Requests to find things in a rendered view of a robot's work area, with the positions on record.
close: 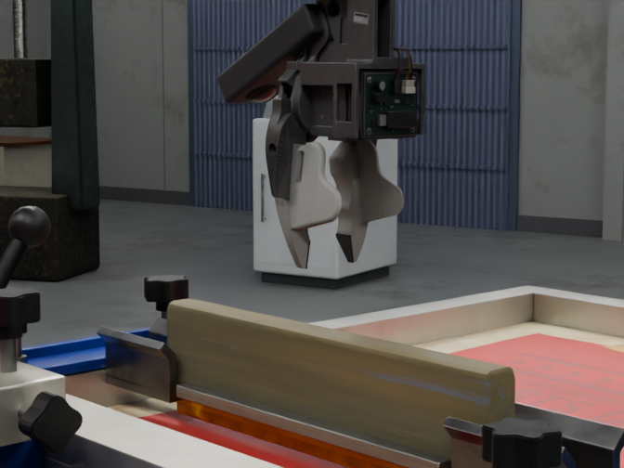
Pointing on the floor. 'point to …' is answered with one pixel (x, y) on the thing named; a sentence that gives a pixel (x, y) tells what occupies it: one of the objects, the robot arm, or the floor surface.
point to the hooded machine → (270, 262)
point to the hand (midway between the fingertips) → (320, 246)
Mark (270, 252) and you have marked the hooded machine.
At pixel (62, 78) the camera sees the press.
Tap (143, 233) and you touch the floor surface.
